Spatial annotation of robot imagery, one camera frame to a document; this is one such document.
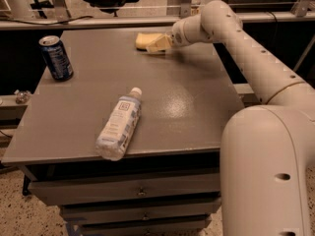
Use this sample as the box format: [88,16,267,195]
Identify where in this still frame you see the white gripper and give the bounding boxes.
[146,17,197,53]

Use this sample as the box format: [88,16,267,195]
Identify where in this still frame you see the yellow sponge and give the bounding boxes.
[135,32,161,50]

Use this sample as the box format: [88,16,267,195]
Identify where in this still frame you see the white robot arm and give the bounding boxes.
[146,1,315,236]

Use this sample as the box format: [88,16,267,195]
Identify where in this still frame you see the blue pepsi can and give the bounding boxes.
[38,35,74,81]

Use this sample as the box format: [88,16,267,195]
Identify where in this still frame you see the clear plastic water bottle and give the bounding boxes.
[95,88,142,161]

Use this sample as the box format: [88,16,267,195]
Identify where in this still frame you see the grey drawer cabinet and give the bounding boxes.
[4,29,243,236]

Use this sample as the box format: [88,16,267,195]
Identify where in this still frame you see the small shiny object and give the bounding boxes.
[14,89,32,104]

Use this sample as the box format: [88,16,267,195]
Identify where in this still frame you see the middle grey drawer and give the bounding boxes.
[61,196,221,225]

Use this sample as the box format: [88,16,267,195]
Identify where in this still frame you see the grey drawer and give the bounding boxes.
[29,173,221,206]
[80,215,210,236]
[61,196,221,225]

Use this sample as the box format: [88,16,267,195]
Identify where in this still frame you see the top grey drawer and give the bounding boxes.
[29,173,221,206]

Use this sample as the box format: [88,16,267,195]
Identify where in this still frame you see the bottom grey drawer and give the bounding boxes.
[80,215,210,236]

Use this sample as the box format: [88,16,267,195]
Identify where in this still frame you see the black cable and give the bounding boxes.
[0,15,95,27]

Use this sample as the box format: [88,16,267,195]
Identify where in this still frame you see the grey metal rail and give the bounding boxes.
[0,11,315,30]

